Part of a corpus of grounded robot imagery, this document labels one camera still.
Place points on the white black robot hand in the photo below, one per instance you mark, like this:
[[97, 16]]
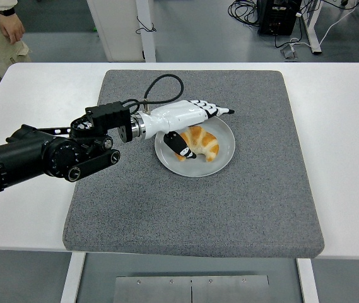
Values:
[[176, 115]]

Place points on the person's hand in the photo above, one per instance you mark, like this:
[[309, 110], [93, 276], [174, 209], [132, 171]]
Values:
[[12, 28]]

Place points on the golden croissant bread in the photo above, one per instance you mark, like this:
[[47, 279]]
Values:
[[207, 143]]

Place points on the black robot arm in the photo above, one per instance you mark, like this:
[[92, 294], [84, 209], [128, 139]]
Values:
[[24, 154]]

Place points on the grey round plate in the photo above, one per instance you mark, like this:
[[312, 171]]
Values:
[[198, 168]]

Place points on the grey metal plate with screws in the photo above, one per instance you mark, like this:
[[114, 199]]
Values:
[[154, 290]]

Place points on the black wristband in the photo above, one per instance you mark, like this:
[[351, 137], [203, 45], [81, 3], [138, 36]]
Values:
[[7, 12]]

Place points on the grey felt mat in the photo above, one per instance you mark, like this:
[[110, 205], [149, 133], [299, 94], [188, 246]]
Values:
[[198, 214]]

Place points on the grey floor socket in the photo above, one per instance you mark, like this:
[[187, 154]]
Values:
[[289, 52]]

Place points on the black computer box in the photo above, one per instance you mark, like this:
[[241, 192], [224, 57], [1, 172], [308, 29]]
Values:
[[278, 17]]

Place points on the white desk leg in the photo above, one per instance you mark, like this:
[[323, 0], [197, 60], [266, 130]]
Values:
[[313, 28]]

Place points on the white table leg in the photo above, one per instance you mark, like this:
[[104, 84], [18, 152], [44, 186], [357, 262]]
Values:
[[72, 277], [308, 281]]

